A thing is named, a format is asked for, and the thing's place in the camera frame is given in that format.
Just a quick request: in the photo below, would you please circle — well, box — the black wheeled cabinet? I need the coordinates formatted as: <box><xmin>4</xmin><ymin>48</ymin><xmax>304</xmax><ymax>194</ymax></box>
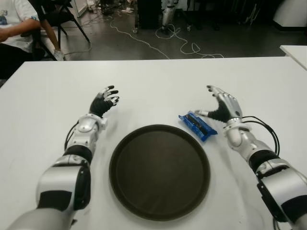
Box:
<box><xmin>133</xmin><ymin>0</ymin><xmax>164</xmax><ymax>34</ymax></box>

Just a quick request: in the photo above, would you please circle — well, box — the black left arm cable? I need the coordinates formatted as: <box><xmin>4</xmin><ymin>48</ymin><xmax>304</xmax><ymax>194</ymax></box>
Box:
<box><xmin>63</xmin><ymin>119</ymin><xmax>80</xmax><ymax>150</ymax></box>

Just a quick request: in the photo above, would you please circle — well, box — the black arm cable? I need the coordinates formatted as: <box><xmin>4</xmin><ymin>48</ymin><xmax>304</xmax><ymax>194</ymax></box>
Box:
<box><xmin>241</xmin><ymin>115</ymin><xmax>281</xmax><ymax>155</ymax></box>
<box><xmin>63</xmin><ymin>119</ymin><xmax>80</xmax><ymax>150</ymax></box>

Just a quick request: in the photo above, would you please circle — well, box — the white floor cable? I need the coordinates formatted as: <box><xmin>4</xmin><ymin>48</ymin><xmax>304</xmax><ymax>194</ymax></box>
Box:
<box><xmin>109</xmin><ymin>16</ymin><xmax>225</xmax><ymax>59</ymax></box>

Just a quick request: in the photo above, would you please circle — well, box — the black chair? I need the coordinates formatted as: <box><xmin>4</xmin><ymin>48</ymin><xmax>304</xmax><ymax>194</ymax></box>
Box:
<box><xmin>27</xmin><ymin>0</ymin><xmax>91</xmax><ymax>60</ymax></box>

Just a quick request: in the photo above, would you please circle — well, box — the small white side table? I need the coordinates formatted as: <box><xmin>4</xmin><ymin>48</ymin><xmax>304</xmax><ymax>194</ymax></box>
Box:
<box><xmin>279</xmin><ymin>45</ymin><xmax>307</xmax><ymax>71</ymax></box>

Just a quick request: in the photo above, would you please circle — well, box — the white curved panel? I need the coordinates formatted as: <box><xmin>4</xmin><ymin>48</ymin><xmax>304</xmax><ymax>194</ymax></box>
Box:
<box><xmin>273</xmin><ymin>0</ymin><xmax>307</xmax><ymax>31</ymax></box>

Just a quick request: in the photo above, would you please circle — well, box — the grey metal stand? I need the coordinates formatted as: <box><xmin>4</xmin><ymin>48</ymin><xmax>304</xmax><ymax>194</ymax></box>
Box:
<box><xmin>244</xmin><ymin>3</ymin><xmax>261</xmax><ymax>25</ymax></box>

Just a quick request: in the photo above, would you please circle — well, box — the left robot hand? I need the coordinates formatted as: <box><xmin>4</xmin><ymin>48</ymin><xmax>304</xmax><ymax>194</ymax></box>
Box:
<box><xmin>90</xmin><ymin>85</ymin><xmax>120</xmax><ymax>118</ymax></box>

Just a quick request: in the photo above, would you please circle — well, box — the silver humanoid robot leg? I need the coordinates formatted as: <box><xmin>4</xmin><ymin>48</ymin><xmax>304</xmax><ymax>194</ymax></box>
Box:
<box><xmin>161</xmin><ymin>0</ymin><xmax>179</xmax><ymax>32</ymax></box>

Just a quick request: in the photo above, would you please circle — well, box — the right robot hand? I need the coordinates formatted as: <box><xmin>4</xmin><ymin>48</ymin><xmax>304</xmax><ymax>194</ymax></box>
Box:
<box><xmin>194</xmin><ymin>84</ymin><xmax>243</xmax><ymax>124</ymax></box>

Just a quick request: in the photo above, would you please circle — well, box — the seated person white shirt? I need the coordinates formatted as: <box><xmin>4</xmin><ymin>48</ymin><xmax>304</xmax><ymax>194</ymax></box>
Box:
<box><xmin>0</xmin><ymin>0</ymin><xmax>67</xmax><ymax>80</ymax></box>

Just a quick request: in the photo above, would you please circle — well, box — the blue Oreo cookie packet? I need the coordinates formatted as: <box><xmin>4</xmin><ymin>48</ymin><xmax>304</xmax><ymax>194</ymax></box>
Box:
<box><xmin>177</xmin><ymin>110</ymin><xmax>218</xmax><ymax>142</ymax></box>

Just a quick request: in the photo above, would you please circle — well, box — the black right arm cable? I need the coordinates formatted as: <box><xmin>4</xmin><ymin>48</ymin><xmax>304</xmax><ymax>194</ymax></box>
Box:
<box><xmin>241</xmin><ymin>115</ymin><xmax>281</xmax><ymax>155</ymax></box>

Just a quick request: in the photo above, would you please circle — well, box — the round dark brown tray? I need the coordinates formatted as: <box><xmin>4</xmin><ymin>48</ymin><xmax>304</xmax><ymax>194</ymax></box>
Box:
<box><xmin>109</xmin><ymin>124</ymin><xmax>212</xmax><ymax>221</ymax></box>

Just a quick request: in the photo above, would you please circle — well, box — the white board frame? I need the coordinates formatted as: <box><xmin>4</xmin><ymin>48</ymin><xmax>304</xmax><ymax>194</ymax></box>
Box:
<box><xmin>73</xmin><ymin>0</ymin><xmax>90</xmax><ymax>17</ymax></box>

